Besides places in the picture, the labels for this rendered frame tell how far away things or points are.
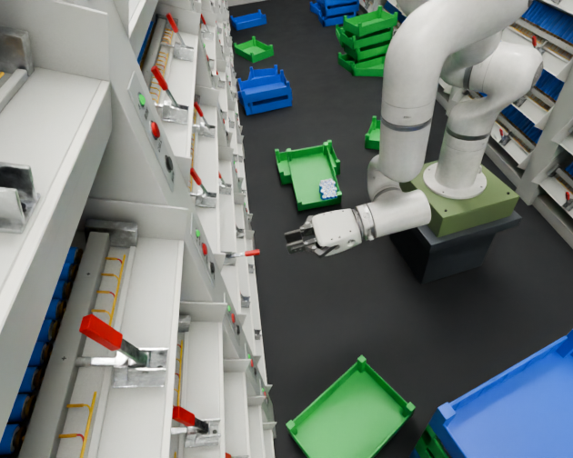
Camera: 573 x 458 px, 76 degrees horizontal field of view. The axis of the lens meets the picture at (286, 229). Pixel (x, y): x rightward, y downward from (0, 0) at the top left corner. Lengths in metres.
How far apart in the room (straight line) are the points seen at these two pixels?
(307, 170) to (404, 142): 1.14
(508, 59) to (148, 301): 0.94
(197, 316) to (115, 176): 0.27
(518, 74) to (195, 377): 0.94
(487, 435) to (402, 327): 0.66
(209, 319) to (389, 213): 0.47
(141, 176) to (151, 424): 0.22
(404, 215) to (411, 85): 0.32
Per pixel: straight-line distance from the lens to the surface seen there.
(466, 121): 1.14
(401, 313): 1.38
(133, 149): 0.38
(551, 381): 0.83
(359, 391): 1.24
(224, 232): 0.97
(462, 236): 1.27
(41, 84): 0.33
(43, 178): 0.24
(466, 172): 1.23
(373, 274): 1.46
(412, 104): 0.67
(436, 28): 0.66
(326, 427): 1.21
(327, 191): 1.67
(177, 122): 0.66
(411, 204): 0.87
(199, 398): 0.54
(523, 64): 1.07
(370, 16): 3.04
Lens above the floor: 1.17
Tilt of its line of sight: 46 degrees down
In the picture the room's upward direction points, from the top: 9 degrees counter-clockwise
